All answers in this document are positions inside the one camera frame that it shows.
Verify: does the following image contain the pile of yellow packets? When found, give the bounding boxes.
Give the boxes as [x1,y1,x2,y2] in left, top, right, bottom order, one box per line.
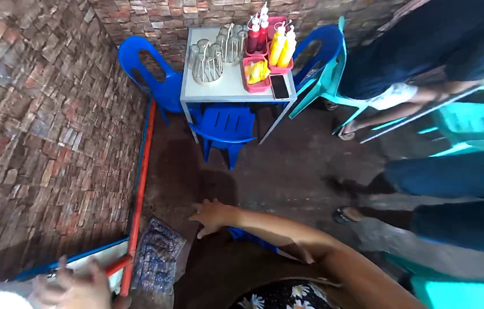
[244,59,271,85]

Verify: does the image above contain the person's right hand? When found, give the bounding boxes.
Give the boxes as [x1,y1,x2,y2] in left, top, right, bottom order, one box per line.
[188,198,242,239]

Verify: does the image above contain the long red pipe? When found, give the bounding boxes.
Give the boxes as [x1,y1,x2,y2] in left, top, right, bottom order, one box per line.
[119,100,157,297]

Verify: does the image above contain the person's body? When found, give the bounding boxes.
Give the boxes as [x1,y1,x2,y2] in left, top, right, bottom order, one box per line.
[173,227,347,309]

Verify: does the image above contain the white table with metal frame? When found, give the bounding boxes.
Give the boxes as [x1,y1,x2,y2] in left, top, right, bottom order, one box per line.
[180,27,298,145]

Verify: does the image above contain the blue plastic chair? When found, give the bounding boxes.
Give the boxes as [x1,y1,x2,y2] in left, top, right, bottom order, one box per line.
[188,106,257,171]
[292,24,344,91]
[117,35,202,128]

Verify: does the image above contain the wire glass rack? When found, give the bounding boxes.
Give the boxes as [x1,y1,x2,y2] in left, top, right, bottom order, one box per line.
[192,43,224,86]
[220,23,244,65]

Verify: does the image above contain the table with pale edge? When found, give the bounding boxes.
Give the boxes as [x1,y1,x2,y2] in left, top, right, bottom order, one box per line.
[360,71,484,144]

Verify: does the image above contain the teal plastic chair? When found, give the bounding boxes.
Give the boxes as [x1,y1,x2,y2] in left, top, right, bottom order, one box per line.
[383,252,484,309]
[288,16,371,135]
[418,96,484,157]

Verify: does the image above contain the short red pipe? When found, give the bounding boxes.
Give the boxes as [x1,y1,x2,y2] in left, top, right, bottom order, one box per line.
[105,254,134,277]

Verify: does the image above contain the yellow sauce bottle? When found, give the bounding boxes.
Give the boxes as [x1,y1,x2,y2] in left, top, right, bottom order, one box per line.
[269,21,286,67]
[277,25,297,68]

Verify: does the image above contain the smartphone with dark screen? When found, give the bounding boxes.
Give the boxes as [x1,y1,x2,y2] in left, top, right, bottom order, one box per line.
[270,75,290,100]

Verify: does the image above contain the patterned doormat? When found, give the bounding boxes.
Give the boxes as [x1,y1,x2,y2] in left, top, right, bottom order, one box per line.
[132,216,187,295]

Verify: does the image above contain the person's left hand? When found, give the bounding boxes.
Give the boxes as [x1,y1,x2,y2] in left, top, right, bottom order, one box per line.
[32,255,112,309]

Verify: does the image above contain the group of upturned drinking glasses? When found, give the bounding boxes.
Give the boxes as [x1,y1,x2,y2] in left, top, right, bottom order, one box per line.
[188,23,249,82]

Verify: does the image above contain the pink plastic basket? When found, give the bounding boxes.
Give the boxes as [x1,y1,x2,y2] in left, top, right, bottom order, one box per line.
[242,56,272,94]
[268,41,294,75]
[267,16,288,42]
[245,38,269,58]

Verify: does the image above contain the person's right forearm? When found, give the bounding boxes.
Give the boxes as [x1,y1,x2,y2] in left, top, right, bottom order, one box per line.
[237,208,428,309]

